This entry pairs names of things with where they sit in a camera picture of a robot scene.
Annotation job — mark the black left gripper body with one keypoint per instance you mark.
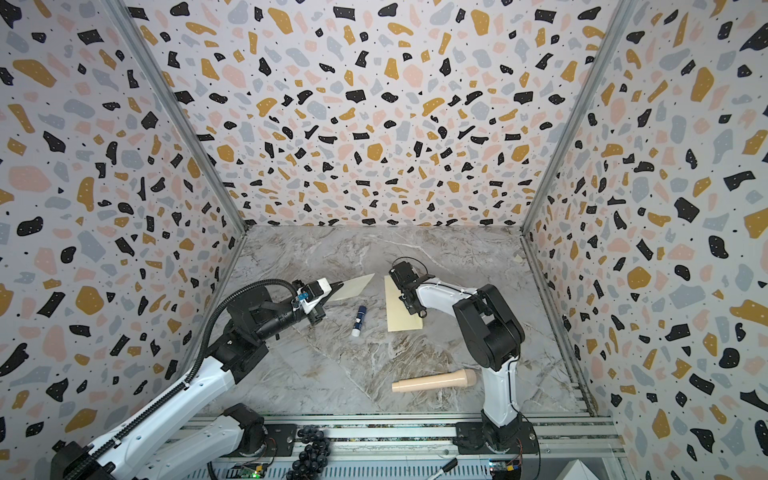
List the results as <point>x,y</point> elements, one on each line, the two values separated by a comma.
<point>315,316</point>

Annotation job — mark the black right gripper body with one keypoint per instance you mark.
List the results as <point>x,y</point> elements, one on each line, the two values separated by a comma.
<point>408,294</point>

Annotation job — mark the pale yellow letter paper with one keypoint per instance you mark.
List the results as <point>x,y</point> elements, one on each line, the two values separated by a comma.
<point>398,317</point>

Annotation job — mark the cream paper envelope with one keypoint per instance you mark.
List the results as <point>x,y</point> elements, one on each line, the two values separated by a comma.
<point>352,288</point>

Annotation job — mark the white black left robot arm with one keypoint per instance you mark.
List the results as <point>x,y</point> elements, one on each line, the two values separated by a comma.
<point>234,342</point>

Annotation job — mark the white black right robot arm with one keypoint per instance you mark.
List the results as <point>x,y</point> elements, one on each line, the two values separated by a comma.
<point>492,335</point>

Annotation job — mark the blue white glue stick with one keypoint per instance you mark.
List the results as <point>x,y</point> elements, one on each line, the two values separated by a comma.
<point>359,320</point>

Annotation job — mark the beige toy microphone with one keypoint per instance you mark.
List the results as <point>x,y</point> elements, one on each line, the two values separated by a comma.
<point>463,378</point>

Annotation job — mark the black bead cluster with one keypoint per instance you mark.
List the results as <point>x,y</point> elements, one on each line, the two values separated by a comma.
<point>314,457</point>

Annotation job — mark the black marker pen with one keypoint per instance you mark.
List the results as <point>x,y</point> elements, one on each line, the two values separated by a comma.
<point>443,470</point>

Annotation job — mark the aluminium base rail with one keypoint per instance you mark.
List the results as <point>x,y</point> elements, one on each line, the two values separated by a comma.
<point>415,445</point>

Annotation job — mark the aluminium corner post left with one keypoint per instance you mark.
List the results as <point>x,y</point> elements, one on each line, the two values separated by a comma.
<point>119,14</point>

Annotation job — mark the aluminium corner post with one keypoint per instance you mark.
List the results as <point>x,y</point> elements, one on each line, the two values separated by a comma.
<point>119,14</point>
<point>616,26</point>

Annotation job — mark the aluminium corner post right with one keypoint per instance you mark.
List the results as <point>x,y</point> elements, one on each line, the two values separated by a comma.
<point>616,26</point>

